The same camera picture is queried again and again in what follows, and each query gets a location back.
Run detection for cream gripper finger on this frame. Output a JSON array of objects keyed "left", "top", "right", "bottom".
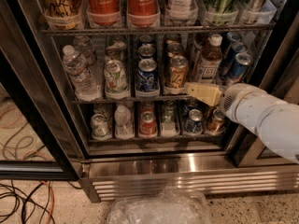
[{"left": 184, "top": 82, "right": 221, "bottom": 106}]

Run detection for amber tea bottle white cap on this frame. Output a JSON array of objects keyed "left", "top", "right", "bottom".
[{"left": 192, "top": 34, "right": 222, "bottom": 84}]

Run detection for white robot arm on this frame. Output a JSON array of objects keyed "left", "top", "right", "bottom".
[{"left": 185, "top": 82, "right": 299, "bottom": 163}]

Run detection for right glass fridge door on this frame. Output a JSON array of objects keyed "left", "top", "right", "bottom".
[{"left": 235, "top": 13, "right": 299, "bottom": 166}]

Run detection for glass fridge door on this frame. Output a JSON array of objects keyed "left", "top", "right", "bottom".
[
  {"left": 1, "top": 50, "right": 80, "bottom": 180},
  {"left": 235, "top": 13, "right": 299, "bottom": 166}
]

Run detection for white label bottle top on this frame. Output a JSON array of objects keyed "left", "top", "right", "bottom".
[{"left": 166, "top": 0, "right": 194, "bottom": 20}]

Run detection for small water bottle bottom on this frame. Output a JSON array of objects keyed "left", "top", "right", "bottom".
[{"left": 114, "top": 105, "right": 134, "bottom": 139}]

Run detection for stainless steel fridge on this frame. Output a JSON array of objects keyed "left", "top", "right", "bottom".
[{"left": 0, "top": 0, "right": 298, "bottom": 203}]

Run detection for front clear water bottle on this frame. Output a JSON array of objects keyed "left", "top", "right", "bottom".
[{"left": 63, "top": 45, "right": 100, "bottom": 101}]

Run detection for clear water bottle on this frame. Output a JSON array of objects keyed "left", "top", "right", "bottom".
[
  {"left": 63, "top": 45, "right": 100, "bottom": 101},
  {"left": 73, "top": 35, "right": 96, "bottom": 66}
]

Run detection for rear clear water bottle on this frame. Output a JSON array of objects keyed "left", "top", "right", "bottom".
[{"left": 73, "top": 35, "right": 96, "bottom": 66}]

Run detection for left glass fridge door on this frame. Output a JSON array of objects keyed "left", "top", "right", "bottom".
[{"left": 1, "top": 50, "right": 80, "bottom": 180}]

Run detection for gold can bottom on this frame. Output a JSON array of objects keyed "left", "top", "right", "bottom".
[{"left": 206, "top": 109, "right": 226, "bottom": 135}]

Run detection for blue can bottom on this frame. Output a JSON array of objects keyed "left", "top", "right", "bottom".
[{"left": 184, "top": 109, "right": 203, "bottom": 135}]

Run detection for blue can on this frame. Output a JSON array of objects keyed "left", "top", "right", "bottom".
[
  {"left": 184, "top": 109, "right": 203, "bottom": 135},
  {"left": 225, "top": 52, "right": 253, "bottom": 86},
  {"left": 137, "top": 59, "right": 158, "bottom": 92},
  {"left": 137, "top": 45, "right": 156, "bottom": 60},
  {"left": 220, "top": 42, "right": 249, "bottom": 77}
]

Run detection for blue can right front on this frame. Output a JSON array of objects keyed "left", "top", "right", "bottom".
[{"left": 225, "top": 52, "right": 253, "bottom": 86}]

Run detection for orange LaCroix can front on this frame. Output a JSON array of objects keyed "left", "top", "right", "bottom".
[{"left": 166, "top": 55, "right": 189, "bottom": 89}]

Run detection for blue can middle front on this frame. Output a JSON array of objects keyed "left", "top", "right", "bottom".
[{"left": 137, "top": 59, "right": 158, "bottom": 92}]

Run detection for red can bottom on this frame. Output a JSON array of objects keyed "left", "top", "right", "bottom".
[{"left": 139, "top": 111, "right": 157, "bottom": 137}]

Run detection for green striped can top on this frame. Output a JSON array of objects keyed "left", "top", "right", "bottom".
[{"left": 203, "top": 0, "right": 237, "bottom": 25}]

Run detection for green white can front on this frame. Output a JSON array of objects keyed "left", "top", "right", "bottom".
[{"left": 104, "top": 60, "right": 128, "bottom": 93}]

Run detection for white green can bottom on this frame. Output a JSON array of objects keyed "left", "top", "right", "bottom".
[{"left": 91, "top": 114, "right": 110, "bottom": 140}]

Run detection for right Coca-Cola can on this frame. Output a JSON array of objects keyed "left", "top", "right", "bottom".
[{"left": 127, "top": 0, "right": 157, "bottom": 27}]

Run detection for coca-cola can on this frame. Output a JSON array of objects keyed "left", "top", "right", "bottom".
[
  {"left": 127, "top": 0, "right": 157, "bottom": 27},
  {"left": 88, "top": 0, "right": 120, "bottom": 25}
]

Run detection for clear plastic bag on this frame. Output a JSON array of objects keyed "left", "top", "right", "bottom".
[{"left": 107, "top": 187, "right": 212, "bottom": 224}]

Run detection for left Coca-Cola can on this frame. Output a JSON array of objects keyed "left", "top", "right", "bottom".
[{"left": 88, "top": 0, "right": 120, "bottom": 25}]

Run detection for yellow LaCroix can top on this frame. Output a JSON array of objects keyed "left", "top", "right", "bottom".
[{"left": 45, "top": 0, "right": 82, "bottom": 30}]

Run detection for orange cable on floor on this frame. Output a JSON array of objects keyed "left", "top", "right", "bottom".
[{"left": 39, "top": 180, "right": 56, "bottom": 224}]

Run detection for black cables on floor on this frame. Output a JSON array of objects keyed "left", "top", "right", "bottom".
[{"left": 0, "top": 180, "right": 82, "bottom": 224}]

